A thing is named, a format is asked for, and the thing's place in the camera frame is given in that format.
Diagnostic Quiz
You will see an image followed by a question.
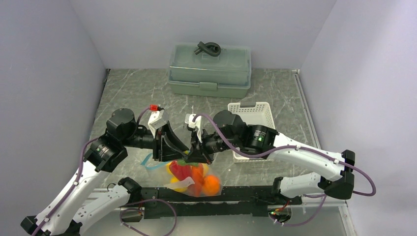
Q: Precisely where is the black knotted hose piece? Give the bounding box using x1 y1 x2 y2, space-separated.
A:
194 41 222 58

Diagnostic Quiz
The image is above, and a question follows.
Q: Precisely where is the yellow lemon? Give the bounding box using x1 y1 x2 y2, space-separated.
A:
166 162 173 175

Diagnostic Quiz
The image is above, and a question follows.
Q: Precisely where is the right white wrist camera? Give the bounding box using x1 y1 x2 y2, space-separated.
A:
184 114 203 143

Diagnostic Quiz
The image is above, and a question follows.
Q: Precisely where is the red bell pepper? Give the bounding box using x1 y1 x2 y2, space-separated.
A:
170 160 191 181

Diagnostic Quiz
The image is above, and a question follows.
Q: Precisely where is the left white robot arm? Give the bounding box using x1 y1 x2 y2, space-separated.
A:
20 105 186 236

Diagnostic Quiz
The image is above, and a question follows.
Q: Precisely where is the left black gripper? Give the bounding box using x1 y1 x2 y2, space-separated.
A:
122 120 188 161

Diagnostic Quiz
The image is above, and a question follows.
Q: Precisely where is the green plastic storage box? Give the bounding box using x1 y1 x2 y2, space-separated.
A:
168 43 252 98

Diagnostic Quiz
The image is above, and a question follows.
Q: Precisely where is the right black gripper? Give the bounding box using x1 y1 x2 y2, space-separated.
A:
185 126 241 164

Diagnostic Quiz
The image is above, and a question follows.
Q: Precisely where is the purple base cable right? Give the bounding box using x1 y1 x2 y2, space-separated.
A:
269 195 328 228

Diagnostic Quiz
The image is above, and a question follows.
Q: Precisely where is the white perforated plastic basket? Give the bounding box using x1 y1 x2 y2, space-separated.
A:
227 101 277 163

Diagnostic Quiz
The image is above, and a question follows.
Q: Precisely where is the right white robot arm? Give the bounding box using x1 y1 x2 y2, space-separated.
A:
185 110 355 204

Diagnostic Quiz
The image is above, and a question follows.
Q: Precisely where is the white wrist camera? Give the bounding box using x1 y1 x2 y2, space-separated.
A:
184 114 203 143
148 105 169 137

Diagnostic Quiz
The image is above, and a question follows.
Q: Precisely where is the red orange carrot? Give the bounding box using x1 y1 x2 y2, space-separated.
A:
188 163 205 197

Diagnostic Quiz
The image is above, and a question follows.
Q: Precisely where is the clear zip top bag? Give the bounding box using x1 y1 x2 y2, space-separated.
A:
141 153 223 197

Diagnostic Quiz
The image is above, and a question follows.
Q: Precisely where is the small yellow fruit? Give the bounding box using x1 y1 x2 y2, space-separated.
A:
168 177 188 193

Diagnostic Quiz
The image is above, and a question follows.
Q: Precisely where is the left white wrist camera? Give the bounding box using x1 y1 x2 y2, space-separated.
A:
148 105 169 137

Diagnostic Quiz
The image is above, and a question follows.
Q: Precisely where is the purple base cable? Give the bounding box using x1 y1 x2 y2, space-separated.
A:
119 198 179 236
269 195 328 228

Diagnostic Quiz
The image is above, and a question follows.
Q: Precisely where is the orange tangerine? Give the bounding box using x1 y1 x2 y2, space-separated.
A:
202 175 220 196

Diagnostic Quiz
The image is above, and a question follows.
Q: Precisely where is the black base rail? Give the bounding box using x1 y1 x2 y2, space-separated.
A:
124 185 302 219

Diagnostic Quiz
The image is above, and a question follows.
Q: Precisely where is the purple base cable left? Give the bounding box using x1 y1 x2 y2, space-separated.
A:
119 198 179 236

